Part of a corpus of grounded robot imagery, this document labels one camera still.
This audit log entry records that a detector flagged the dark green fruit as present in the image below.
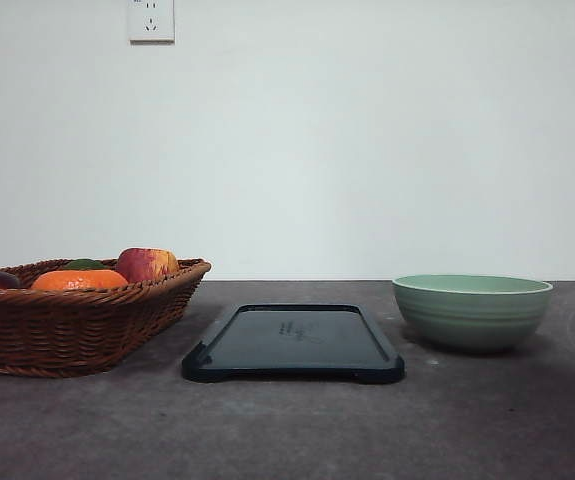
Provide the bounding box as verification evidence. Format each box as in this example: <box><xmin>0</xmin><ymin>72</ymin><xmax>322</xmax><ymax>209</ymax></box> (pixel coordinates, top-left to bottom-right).
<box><xmin>63</xmin><ymin>259</ymin><xmax>109</xmax><ymax>271</ymax></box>

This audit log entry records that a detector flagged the dark blue rectangular tray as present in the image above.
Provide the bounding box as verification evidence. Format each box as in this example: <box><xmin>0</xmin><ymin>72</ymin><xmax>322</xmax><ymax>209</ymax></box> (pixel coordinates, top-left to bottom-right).
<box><xmin>182</xmin><ymin>303</ymin><xmax>406</xmax><ymax>383</ymax></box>

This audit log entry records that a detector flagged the green ceramic bowl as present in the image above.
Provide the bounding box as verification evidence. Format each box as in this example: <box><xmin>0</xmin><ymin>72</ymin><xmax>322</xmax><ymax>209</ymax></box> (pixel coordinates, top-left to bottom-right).
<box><xmin>392</xmin><ymin>274</ymin><xmax>553</xmax><ymax>350</ymax></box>

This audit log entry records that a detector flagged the brown wicker basket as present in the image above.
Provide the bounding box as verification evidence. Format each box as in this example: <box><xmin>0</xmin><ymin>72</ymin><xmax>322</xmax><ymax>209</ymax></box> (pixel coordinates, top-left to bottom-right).
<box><xmin>0</xmin><ymin>248</ymin><xmax>212</xmax><ymax>377</ymax></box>

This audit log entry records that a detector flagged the red yellow apple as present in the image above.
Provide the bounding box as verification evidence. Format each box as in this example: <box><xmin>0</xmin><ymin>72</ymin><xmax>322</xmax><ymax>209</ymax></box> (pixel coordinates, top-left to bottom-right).
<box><xmin>116</xmin><ymin>247</ymin><xmax>179</xmax><ymax>283</ymax></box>

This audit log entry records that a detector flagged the white wall socket left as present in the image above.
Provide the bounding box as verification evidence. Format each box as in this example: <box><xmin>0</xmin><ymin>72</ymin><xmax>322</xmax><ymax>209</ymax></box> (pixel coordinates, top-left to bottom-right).
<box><xmin>128</xmin><ymin>0</ymin><xmax>175</xmax><ymax>46</ymax></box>

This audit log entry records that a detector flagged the orange tangerine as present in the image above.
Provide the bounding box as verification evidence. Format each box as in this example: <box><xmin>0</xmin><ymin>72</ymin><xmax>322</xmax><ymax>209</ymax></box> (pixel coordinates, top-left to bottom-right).
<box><xmin>31</xmin><ymin>269</ymin><xmax>130</xmax><ymax>290</ymax></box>

